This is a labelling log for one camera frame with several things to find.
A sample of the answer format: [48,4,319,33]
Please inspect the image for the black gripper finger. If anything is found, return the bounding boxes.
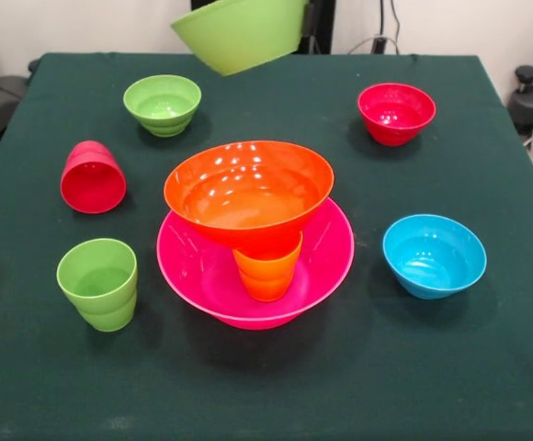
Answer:
[301,0,317,39]

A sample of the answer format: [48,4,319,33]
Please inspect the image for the large green bowl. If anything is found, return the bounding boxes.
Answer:
[170,0,309,77]

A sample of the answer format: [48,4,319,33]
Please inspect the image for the small red bowl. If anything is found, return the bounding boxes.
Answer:
[357,82,437,147]

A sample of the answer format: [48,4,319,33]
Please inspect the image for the large orange bowl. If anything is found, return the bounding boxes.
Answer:
[163,140,335,258]

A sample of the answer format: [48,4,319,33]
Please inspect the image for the orange cup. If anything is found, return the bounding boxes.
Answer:
[232,232,304,303]

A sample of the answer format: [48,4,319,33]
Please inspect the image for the red cup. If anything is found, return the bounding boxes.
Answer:
[60,140,128,215]

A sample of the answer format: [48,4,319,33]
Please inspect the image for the large pink bowl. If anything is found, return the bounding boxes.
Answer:
[156,198,356,331]

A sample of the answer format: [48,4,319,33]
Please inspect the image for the small green bowl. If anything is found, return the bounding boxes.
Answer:
[122,73,202,138]

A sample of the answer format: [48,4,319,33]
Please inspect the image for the small blue bowl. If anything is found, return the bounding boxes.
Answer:
[382,214,488,300]

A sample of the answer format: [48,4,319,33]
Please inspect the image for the black office chair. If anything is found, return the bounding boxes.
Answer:
[0,31,42,148]

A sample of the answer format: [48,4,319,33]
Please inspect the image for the green cup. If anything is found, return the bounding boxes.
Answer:
[56,238,139,334]

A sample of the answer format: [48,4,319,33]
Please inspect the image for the dark green tablecloth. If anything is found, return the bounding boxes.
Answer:
[0,51,533,441]

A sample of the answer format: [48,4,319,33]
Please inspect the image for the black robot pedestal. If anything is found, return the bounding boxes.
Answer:
[191,0,336,55]

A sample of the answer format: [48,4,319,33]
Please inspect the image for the black wall cable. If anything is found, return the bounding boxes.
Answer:
[388,0,403,40]

